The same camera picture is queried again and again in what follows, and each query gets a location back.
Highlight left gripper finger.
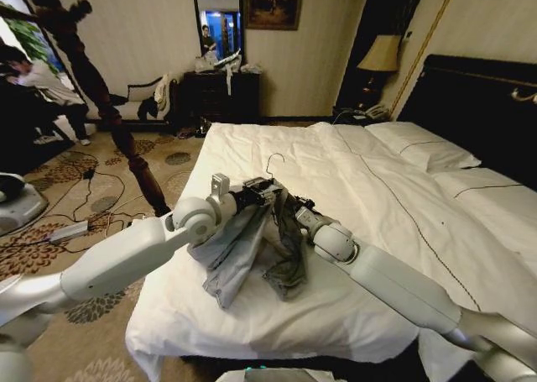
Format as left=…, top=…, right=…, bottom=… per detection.
left=253, top=191, right=279, bottom=209
left=244, top=178, right=281, bottom=193

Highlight thin metal wire hanger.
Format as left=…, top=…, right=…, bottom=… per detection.
left=263, top=153, right=286, bottom=181

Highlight dark olive grey garment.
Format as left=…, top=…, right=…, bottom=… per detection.
left=261, top=187, right=312, bottom=302

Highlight light grey garment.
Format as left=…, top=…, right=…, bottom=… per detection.
left=187, top=187, right=281, bottom=310

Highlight bed with white duvet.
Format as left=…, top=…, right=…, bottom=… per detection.
left=124, top=120, right=537, bottom=382

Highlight clothes pile on chaise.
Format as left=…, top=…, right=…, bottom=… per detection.
left=137, top=73, right=175, bottom=121

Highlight dark wooden dresser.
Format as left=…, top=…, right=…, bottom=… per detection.
left=182, top=70, right=261, bottom=125

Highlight white desk telephone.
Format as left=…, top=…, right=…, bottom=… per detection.
left=363, top=103, right=389, bottom=120

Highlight white items on dresser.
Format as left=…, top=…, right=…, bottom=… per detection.
left=194, top=49, right=263, bottom=94

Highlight white pillow with dark piping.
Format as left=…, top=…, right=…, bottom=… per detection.
left=363, top=120, right=482, bottom=174

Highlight white chaise sofa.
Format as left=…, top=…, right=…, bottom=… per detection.
left=86, top=74, right=185, bottom=125

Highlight table lamp with cream shade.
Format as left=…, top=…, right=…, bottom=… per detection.
left=355, top=34, right=403, bottom=106

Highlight dark wooden coat stand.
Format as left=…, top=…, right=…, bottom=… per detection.
left=23, top=0, right=173, bottom=217

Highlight tall dark framed mirror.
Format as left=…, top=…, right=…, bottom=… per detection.
left=188, top=0, right=246, bottom=62

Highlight grey power strip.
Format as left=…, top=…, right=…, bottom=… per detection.
left=49, top=220, right=90, bottom=244

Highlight framed landscape painting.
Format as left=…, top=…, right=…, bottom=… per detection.
left=244, top=0, right=306, bottom=32

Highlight dark wooden headboard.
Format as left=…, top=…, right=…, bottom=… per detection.
left=396, top=53, right=537, bottom=188

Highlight person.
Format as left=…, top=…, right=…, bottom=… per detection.
left=0, top=45, right=92, bottom=147

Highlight black floor cable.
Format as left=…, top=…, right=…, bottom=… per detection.
left=50, top=167, right=146, bottom=228

